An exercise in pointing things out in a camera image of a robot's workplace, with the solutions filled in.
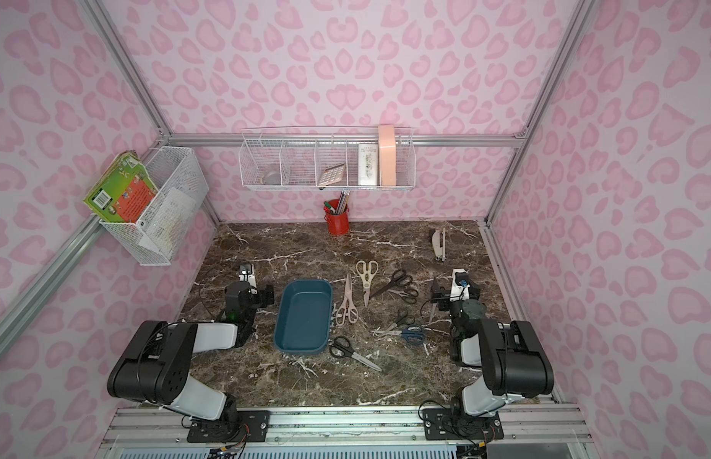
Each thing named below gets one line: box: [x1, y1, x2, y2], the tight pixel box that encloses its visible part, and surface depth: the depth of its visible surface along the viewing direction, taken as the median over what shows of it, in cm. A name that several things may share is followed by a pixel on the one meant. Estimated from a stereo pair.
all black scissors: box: [369, 268, 414, 300], surface depth 103 cm
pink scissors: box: [335, 273, 360, 327], surface depth 95 cm
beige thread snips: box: [431, 227, 447, 263], surface depth 112 cm
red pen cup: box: [323, 208, 350, 237], surface depth 119 cm
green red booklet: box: [83, 150, 160, 223], surface depth 73 cm
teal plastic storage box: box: [273, 278, 333, 355], surface depth 94 cm
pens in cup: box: [323, 190, 352, 216], surface depth 113 cm
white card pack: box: [357, 143, 379, 187], surface depth 95 cm
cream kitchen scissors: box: [355, 260, 380, 308], surface depth 106 cm
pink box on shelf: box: [378, 124, 397, 187], surface depth 84 cm
